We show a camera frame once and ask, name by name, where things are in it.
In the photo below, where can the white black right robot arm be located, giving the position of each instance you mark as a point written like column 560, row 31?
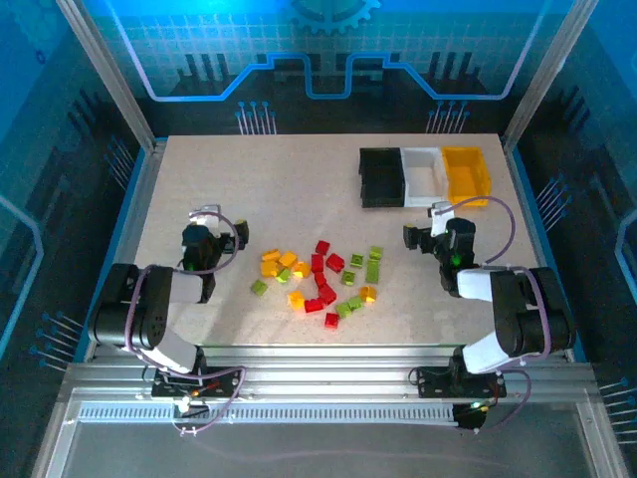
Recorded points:
column 473, row 285

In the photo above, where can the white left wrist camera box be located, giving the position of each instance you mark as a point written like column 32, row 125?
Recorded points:
column 209, row 209

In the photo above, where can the red lego brick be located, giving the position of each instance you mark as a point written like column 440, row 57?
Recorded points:
column 320, row 279
column 317, row 262
column 332, row 320
column 335, row 262
column 322, row 247
column 326, row 293
column 313, row 305

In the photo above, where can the yellow plastic bin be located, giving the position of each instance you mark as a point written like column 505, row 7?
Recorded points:
column 465, row 176

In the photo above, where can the white plastic bin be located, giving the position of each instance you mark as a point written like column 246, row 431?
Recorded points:
column 423, row 181

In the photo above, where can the orange lego brick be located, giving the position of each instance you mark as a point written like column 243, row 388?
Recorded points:
column 300, row 269
column 368, row 293
column 270, row 255
column 295, row 299
column 269, row 269
column 287, row 259

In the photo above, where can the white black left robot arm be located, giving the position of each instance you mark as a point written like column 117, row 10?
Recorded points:
column 186, row 288

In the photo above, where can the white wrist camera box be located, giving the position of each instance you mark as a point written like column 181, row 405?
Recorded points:
column 209, row 209
column 439, row 214

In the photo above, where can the aluminium frame rail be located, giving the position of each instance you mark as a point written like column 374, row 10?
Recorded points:
column 323, row 371

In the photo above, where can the blue table side rail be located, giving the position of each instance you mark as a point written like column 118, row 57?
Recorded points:
column 124, row 249
column 530, row 199

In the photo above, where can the black plastic bin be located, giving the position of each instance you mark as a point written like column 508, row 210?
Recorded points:
column 380, row 179

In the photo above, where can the aluminium frame post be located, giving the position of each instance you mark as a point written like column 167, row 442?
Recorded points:
column 112, row 74
column 547, row 74

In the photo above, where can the black controller box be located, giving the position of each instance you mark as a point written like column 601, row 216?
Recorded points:
column 470, row 415

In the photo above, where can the clear acrylic panel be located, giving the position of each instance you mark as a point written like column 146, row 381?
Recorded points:
column 323, row 448

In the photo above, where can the long green lego brick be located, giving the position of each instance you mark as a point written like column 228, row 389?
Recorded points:
column 372, row 271

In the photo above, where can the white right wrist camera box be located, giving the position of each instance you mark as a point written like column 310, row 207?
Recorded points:
column 439, row 214

